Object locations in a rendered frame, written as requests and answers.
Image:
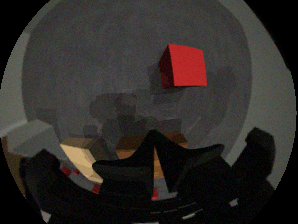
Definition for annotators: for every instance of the brown square block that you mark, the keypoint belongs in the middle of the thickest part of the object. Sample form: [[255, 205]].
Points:
[[127, 145]]

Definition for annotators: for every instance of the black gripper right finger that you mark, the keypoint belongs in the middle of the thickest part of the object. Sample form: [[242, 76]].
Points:
[[175, 160]]

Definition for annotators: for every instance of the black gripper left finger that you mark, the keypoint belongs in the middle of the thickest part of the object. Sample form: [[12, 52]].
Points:
[[138, 167]]

